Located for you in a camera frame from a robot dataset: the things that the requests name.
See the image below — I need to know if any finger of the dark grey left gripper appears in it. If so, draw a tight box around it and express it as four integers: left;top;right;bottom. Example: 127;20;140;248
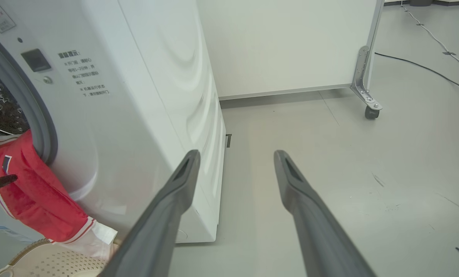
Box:
0;174;18;197

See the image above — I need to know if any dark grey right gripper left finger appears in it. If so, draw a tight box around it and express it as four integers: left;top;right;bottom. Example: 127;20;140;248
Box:
99;149;201;277

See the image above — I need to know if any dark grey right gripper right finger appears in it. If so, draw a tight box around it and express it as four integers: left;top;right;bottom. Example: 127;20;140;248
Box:
274;150;376;277

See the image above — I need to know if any red garment with striped cuffs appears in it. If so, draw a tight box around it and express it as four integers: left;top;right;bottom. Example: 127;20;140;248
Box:
0;130;118;262

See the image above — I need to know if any cream perforated laundry basket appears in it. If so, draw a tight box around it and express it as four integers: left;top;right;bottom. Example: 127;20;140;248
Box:
0;238;119;277

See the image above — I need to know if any white front-load washing machine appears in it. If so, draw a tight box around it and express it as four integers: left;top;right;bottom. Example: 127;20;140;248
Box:
0;0;227;244

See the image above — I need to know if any blue energy label sticker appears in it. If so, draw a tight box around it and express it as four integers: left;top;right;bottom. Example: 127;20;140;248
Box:
0;225;34;244

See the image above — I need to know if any white wheeled partition panel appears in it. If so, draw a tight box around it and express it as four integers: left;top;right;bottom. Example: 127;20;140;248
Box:
197;0;386;120

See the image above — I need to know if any black floor cable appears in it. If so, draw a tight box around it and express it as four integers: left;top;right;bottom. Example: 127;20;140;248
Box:
375;52;459;99

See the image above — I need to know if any white floor cable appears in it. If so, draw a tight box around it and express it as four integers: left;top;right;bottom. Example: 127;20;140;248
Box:
401;0;459;80

